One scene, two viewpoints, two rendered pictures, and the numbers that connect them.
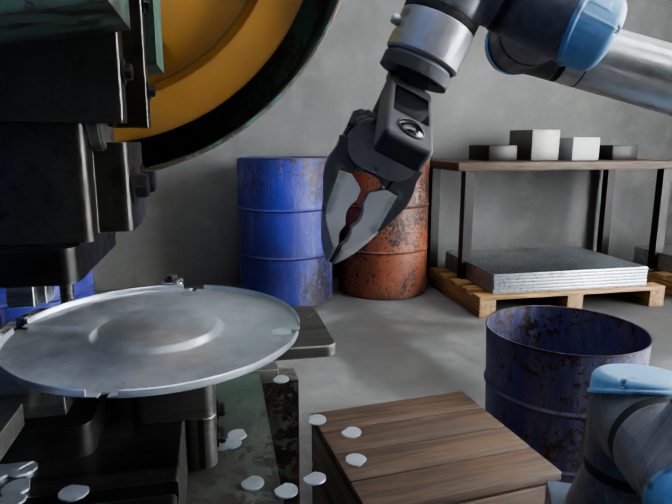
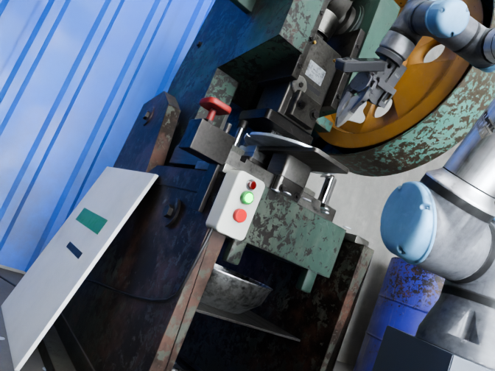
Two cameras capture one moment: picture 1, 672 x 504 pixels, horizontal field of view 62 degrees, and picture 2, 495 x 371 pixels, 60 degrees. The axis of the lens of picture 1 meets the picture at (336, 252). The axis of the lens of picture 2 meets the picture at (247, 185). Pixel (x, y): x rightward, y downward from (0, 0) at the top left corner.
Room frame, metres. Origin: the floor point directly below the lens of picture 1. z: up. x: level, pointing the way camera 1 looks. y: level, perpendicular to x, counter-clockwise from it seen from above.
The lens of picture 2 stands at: (0.05, -0.90, 0.47)
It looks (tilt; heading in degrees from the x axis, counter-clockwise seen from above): 9 degrees up; 69
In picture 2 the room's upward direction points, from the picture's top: 22 degrees clockwise
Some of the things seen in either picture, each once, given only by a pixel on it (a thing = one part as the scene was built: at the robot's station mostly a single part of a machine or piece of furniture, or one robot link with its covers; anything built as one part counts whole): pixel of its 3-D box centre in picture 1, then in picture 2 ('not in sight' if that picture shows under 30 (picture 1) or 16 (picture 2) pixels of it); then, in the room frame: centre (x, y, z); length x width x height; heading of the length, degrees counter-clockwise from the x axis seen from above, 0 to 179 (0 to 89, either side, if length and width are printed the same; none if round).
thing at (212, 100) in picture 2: not in sight; (210, 118); (0.25, 0.01, 0.72); 0.07 x 0.06 x 0.08; 102
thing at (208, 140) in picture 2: not in sight; (198, 163); (0.27, 0.02, 0.62); 0.10 x 0.06 x 0.20; 12
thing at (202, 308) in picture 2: not in sight; (205, 299); (0.53, 0.32, 0.31); 0.43 x 0.42 x 0.01; 12
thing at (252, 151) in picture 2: (34, 362); (263, 162); (0.53, 0.30, 0.76); 0.15 x 0.09 x 0.05; 12
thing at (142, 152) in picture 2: not in sight; (130, 216); (0.24, 0.39, 0.45); 0.92 x 0.12 x 0.90; 102
